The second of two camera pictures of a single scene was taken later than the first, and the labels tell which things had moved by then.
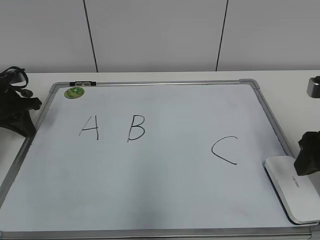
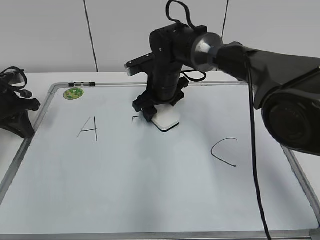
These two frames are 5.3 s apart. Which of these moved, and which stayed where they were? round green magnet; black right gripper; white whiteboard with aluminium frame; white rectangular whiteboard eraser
Moved: white rectangular whiteboard eraser; black right gripper
Stayed: round green magnet; white whiteboard with aluminium frame
